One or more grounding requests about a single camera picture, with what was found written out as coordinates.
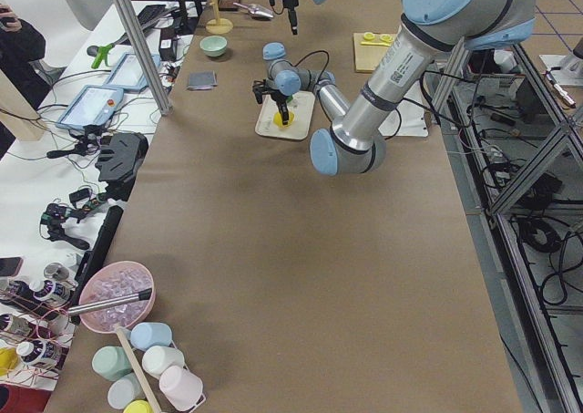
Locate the yellow lemon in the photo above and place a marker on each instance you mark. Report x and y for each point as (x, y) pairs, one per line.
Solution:
(282, 120)

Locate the metal scoop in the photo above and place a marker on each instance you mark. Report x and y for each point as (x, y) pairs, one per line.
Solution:
(257, 11)

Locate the wooden mug tree stand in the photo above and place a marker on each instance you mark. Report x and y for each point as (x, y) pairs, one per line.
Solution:
(218, 25)

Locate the grey folded cloth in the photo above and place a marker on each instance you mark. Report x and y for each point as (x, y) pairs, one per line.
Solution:
(202, 80)

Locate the mint green bowl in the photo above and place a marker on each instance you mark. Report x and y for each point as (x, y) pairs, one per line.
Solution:
(213, 46)

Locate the yellow plastic knife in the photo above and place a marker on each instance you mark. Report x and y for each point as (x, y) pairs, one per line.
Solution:
(385, 43)

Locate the wooden cutting board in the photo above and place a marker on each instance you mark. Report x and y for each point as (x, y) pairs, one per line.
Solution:
(367, 58)

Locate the blue teach pendant far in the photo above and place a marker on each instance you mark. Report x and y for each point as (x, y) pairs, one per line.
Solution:
(127, 74)

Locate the blue teach pendant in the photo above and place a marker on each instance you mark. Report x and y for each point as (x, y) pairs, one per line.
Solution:
(93, 106)
(127, 74)

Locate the blue teach pendant near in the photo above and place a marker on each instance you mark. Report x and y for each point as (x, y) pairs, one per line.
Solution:
(93, 106)

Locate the pink bowl with ice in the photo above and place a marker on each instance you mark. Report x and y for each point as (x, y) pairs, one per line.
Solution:
(116, 280)

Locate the blue plastic cup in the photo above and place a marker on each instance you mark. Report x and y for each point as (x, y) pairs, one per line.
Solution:
(148, 334)

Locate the white plastic cup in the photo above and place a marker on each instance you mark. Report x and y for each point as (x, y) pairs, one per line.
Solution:
(157, 359)

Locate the pink plastic cup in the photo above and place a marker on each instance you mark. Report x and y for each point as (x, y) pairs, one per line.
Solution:
(182, 388)

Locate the green plastic cup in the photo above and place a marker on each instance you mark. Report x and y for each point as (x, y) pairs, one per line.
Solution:
(111, 363)

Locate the aluminium frame post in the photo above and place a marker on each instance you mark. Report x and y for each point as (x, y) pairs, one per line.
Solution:
(136, 37)

